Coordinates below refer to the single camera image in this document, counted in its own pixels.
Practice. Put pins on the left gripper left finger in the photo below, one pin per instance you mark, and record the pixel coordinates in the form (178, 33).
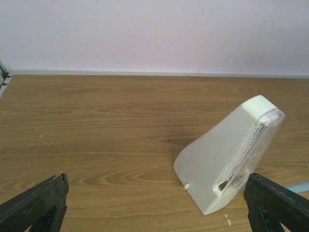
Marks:
(39, 209)

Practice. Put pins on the white metronome body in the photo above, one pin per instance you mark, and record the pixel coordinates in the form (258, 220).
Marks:
(199, 165)

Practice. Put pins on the left aluminium frame post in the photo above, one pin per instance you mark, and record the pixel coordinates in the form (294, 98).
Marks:
(5, 78)

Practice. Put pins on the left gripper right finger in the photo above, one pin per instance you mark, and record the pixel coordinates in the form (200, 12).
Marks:
(272, 206)

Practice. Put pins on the clear plastic metronome cover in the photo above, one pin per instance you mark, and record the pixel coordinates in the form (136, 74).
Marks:
(249, 153)

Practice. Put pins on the light blue music stand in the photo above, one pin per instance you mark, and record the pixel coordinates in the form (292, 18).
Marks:
(299, 187)

